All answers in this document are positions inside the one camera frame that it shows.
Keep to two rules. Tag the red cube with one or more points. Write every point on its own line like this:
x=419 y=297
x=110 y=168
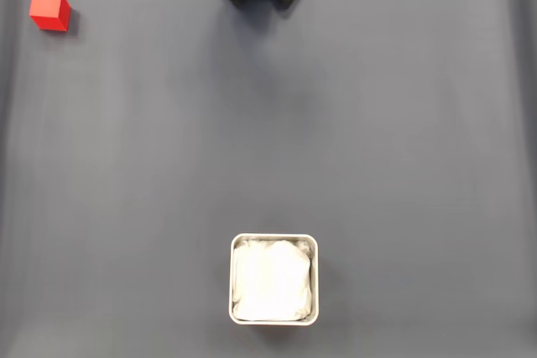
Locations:
x=48 y=8

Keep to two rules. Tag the beige square box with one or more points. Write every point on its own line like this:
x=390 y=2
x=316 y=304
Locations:
x=231 y=278

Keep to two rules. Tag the dark blue table mat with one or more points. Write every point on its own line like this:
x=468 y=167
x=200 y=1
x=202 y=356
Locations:
x=377 y=123

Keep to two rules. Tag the white crumpled cloth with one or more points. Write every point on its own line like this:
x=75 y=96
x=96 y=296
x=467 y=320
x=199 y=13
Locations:
x=272 y=282

